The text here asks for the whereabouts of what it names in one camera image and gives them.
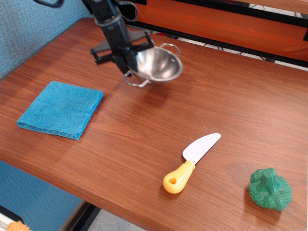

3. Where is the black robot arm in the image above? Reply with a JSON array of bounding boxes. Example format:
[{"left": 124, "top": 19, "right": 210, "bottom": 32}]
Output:
[{"left": 83, "top": 0, "right": 154, "bottom": 74}]

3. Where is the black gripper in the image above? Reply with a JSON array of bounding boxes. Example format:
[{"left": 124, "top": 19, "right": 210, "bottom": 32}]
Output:
[{"left": 90, "top": 18, "right": 154, "bottom": 74}]

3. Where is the small stainless steel wok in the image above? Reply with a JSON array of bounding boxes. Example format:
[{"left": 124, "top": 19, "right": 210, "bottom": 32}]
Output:
[{"left": 123, "top": 43, "right": 183, "bottom": 88}]

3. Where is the orange panel black frame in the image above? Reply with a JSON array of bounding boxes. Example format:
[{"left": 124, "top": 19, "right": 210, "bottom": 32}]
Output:
[{"left": 134, "top": 0, "right": 308, "bottom": 67}]

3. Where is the folded blue cloth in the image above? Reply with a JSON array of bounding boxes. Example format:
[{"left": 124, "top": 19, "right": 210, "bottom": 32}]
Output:
[{"left": 17, "top": 81, "right": 103, "bottom": 140}]

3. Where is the orange object bottom left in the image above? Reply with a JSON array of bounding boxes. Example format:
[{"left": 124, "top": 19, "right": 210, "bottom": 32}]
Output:
[{"left": 6, "top": 222, "right": 30, "bottom": 231}]

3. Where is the toy knife yellow handle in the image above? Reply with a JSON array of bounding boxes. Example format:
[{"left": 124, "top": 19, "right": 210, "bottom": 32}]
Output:
[{"left": 163, "top": 133, "right": 221, "bottom": 194}]

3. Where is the green plastic toy broccoli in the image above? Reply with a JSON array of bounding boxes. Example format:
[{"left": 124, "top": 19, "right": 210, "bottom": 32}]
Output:
[{"left": 249, "top": 168, "right": 292, "bottom": 211}]

